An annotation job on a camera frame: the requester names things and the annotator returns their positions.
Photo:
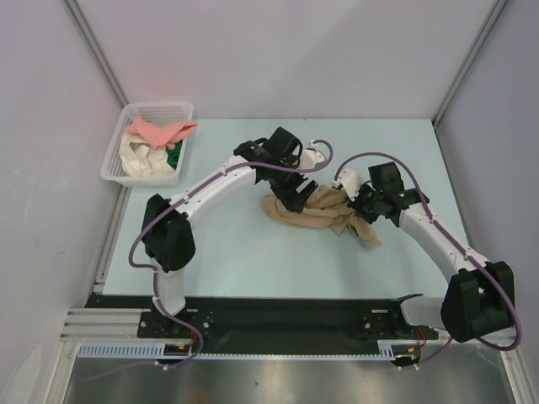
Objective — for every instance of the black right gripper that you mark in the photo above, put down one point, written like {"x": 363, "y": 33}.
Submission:
{"x": 362, "y": 206}

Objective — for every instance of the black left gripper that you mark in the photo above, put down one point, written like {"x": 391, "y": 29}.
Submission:
{"x": 294, "y": 200}

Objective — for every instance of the beige t shirt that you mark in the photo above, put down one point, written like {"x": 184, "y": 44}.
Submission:
{"x": 325, "y": 208}

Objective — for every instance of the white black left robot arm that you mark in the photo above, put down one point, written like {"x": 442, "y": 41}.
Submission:
{"x": 167, "y": 233}

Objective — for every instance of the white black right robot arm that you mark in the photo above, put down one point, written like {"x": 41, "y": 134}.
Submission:
{"x": 480, "y": 294}

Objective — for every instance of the green cloth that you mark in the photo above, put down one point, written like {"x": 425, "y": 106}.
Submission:
{"x": 174, "y": 152}

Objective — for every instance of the pink cloth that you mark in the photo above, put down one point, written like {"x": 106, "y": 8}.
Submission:
{"x": 158, "y": 136}

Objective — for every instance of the cream white cloth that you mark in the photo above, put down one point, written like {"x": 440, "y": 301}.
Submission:
{"x": 140, "y": 160}

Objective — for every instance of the white plastic basket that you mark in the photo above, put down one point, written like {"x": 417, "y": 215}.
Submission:
{"x": 158, "y": 113}

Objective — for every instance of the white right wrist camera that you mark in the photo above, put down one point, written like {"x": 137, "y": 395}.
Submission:
{"x": 350, "y": 182}

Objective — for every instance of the white slotted cable duct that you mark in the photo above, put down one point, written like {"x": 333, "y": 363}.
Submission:
{"x": 170, "y": 351}

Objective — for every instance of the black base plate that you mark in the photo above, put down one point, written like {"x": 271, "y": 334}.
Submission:
{"x": 291, "y": 346}

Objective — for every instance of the right aluminium corner post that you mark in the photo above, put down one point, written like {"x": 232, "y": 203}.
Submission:
{"x": 479, "y": 42}

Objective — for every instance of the aluminium corner post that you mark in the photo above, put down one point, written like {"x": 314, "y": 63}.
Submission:
{"x": 90, "y": 41}
{"x": 479, "y": 42}

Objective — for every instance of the aluminium front rail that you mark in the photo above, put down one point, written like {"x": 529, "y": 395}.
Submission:
{"x": 101, "y": 324}

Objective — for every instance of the left aluminium corner post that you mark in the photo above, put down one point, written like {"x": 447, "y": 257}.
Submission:
{"x": 90, "y": 41}

